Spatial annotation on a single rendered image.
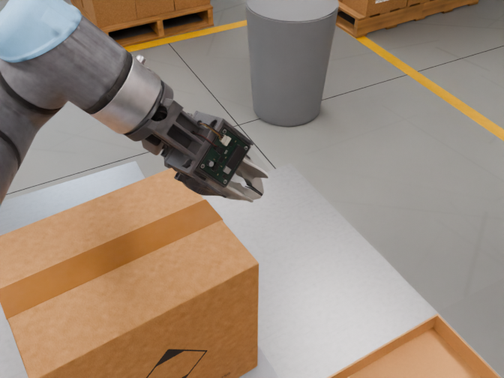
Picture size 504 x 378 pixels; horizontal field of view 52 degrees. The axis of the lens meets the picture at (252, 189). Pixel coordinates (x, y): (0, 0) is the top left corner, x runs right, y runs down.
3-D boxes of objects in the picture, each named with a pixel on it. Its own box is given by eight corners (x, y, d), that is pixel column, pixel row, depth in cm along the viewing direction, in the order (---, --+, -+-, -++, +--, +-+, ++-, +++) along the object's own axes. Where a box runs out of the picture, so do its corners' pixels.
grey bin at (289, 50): (270, 140, 272) (274, 29, 231) (232, 98, 303) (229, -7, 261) (342, 117, 288) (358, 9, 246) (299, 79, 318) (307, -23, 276)
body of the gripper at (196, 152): (224, 201, 58) (141, 145, 51) (188, 182, 65) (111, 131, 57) (259, 144, 59) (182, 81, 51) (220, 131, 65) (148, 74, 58)
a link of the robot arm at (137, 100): (77, 109, 55) (119, 46, 56) (112, 132, 58) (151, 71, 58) (100, 119, 49) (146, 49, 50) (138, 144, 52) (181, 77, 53)
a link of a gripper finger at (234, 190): (269, 225, 65) (219, 191, 59) (244, 211, 70) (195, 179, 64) (282, 204, 65) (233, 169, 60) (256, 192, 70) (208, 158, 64)
